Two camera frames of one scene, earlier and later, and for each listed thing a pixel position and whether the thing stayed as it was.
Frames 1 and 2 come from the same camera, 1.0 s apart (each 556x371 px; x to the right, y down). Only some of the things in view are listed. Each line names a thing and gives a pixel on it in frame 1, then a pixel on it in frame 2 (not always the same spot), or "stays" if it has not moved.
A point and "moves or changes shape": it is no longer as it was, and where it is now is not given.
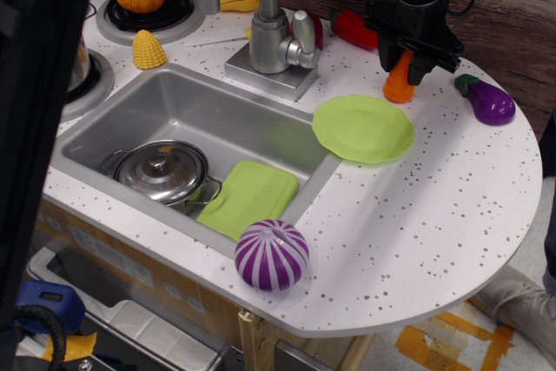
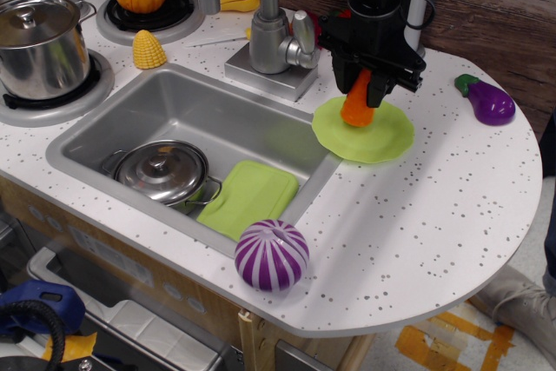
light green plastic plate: x=363 y=129 stays
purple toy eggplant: x=490 y=104 stays
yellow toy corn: x=148 y=53 stays
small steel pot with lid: x=165 y=171 stays
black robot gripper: x=426 y=30 → x=378 y=43
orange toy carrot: x=397 y=87 moves or changes shape
